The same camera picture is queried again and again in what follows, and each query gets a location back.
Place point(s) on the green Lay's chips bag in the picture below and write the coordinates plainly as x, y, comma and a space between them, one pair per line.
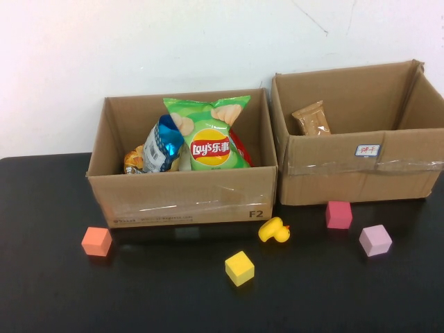
210, 149

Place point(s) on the blue and silver snack bag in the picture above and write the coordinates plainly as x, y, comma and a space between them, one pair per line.
159, 149

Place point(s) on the orange snack bag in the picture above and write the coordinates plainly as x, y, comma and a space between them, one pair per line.
132, 161

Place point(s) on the cardboard box with F2 print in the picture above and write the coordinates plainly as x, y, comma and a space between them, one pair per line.
173, 197

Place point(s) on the yellow rubber duck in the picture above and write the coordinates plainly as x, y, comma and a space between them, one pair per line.
273, 230

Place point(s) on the brown biscuit packet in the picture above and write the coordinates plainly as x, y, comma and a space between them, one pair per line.
312, 119

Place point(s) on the yellow foam cube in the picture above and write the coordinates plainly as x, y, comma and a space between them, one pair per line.
239, 268

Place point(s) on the cardboard box with blue label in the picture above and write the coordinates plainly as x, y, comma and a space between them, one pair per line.
347, 180

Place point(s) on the pink foam cube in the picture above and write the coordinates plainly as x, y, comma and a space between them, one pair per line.
339, 215

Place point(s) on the blue white label sticker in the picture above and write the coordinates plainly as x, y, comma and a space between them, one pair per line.
367, 150

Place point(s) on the orange foam cube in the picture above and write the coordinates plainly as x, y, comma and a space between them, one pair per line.
96, 242

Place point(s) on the lilac foam cube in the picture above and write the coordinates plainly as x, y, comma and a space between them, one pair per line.
375, 240

